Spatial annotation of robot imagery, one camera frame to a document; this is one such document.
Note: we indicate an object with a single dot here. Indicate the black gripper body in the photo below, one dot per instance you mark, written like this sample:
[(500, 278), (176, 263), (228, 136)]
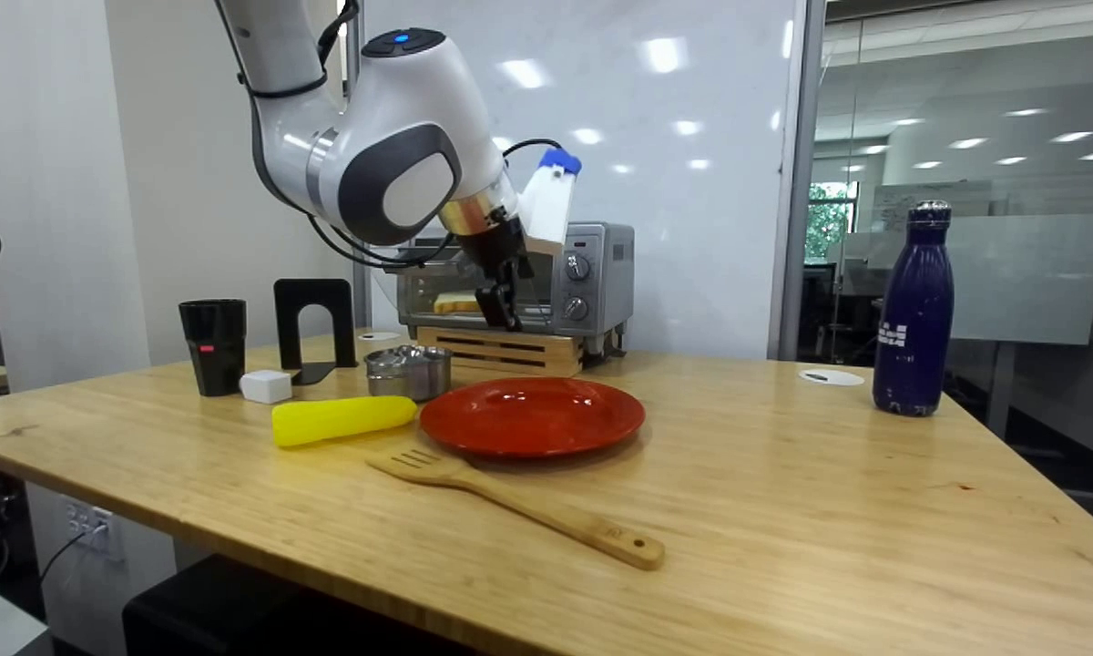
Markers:
[(495, 249)]

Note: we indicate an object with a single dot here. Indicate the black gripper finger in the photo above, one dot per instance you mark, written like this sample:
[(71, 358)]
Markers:
[(517, 294), (494, 307)]

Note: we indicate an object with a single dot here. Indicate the wooden slotted spatula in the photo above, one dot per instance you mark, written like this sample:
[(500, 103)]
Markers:
[(523, 504)]

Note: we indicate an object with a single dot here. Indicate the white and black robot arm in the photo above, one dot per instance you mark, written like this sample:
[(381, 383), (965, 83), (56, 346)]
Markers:
[(364, 133)]

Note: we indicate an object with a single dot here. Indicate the silver toaster oven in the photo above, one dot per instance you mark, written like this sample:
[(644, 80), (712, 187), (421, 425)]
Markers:
[(595, 284)]

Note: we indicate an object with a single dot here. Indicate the wooden slatted crate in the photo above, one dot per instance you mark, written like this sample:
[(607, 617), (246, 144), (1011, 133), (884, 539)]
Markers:
[(511, 351)]

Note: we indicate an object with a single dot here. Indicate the small steel pot with lid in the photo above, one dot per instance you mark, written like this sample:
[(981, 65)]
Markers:
[(407, 368)]

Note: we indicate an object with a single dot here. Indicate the red plate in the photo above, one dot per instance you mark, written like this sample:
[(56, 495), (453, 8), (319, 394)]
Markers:
[(532, 419)]

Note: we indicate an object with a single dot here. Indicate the yellow toy corn cob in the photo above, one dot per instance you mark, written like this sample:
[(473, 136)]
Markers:
[(344, 419)]

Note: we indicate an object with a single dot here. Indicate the framed whiteboard panel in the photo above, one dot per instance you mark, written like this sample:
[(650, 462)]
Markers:
[(714, 278)]

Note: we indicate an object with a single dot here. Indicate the black metal bookend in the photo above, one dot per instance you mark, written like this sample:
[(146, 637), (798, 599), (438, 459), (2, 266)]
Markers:
[(286, 323)]

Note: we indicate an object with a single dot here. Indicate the small white block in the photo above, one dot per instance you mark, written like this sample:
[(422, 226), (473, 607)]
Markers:
[(267, 387)]

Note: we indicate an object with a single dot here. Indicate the black plastic tumbler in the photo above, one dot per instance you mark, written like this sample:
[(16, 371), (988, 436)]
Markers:
[(211, 346)]

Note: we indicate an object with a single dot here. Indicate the dark blue water bottle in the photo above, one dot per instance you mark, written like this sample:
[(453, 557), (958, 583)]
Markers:
[(911, 328)]

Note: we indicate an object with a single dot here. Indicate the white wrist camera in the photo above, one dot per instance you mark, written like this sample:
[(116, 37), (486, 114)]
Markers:
[(552, 199)]

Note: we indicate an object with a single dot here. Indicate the white wall power outlet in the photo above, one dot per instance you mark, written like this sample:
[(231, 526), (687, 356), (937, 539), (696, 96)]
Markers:
[(93, 529)]

